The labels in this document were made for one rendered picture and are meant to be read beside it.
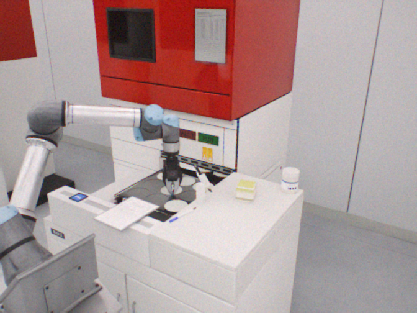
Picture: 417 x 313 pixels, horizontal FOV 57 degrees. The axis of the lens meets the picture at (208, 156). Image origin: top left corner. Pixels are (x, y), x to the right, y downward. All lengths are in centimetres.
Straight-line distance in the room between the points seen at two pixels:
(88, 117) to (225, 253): 68
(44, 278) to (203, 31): 112
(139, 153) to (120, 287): 81
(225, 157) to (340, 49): 153
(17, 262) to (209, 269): 58
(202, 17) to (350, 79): 164
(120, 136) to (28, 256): 113
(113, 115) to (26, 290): 65
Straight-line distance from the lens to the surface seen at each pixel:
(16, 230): 132
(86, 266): 134
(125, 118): 147
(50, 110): 146
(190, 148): 194
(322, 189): 340
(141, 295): 160
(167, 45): 184
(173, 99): 186
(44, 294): 127
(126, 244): 151
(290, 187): 166
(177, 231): 139
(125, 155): 227
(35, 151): 154
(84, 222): 164
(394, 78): 303
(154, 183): 188
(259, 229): 142
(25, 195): 150
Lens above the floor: 173
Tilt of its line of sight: 22 degrees down
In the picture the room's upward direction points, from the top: 1 degrees clockwise
